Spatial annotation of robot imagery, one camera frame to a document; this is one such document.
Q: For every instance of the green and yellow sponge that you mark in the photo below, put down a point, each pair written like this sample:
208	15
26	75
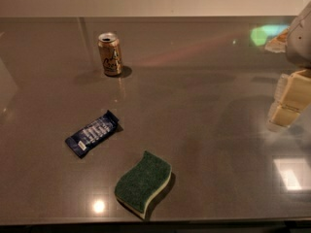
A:
138	187

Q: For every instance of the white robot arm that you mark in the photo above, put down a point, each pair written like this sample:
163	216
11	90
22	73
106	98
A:
295	41

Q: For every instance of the blue snack bar wrapper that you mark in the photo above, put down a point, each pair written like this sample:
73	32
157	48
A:
87	138

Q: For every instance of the orange soda can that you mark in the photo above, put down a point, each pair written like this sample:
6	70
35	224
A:
110	53

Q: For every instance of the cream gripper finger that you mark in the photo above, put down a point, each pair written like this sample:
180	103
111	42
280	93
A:
292	96

